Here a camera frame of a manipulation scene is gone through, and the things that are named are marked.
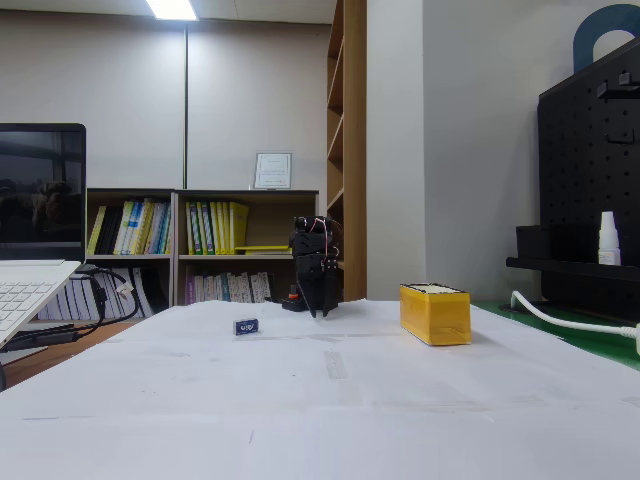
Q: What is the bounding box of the yellow rectangular box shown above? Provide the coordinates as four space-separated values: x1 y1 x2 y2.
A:
398 282 472 347

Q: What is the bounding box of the flat yellow folder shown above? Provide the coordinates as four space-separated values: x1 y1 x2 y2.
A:
233 244 293 255

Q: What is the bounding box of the low grey bookshelf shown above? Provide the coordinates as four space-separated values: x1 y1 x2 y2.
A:
85 187 176 321
172 188 321 307

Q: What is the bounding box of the white paper table cover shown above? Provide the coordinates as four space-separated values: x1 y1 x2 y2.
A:
0 298 640 480

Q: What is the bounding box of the framed white certificate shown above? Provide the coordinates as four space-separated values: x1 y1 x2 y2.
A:
249 151 295 191

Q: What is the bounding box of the tall wooden bookshelf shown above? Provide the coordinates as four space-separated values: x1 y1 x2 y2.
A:
326 0 369 304

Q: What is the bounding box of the black storage cup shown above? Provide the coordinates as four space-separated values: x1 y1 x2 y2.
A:
515 225 552 260

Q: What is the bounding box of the slanted yellow book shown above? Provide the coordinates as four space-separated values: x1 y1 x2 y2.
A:
86 205 108 256

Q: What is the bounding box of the green desk mat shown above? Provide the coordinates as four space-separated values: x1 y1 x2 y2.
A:
469 298 640 374

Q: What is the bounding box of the small white dropper bottle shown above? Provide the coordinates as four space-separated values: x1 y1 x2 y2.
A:
597 210 622 266

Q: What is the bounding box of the black pegboard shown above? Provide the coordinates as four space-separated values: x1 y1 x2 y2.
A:
537 34 640 324

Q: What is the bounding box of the white laptop with dark screen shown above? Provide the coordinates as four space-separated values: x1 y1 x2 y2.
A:
0 123 88 351

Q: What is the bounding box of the rectangular ceiling light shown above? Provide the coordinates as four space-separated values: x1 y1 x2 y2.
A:
145 0 198 22

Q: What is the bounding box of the dark blue arch shape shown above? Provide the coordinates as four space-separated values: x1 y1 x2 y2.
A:
572 3 640 74

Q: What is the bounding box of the thick yellow ring binder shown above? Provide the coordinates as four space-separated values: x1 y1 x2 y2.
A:
229 201 250 255

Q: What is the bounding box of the black laptop cable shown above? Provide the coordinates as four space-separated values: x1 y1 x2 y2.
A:
0 267 141 354

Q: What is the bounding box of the thick white power cable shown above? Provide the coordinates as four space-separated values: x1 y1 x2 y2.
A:
509 290 640 337

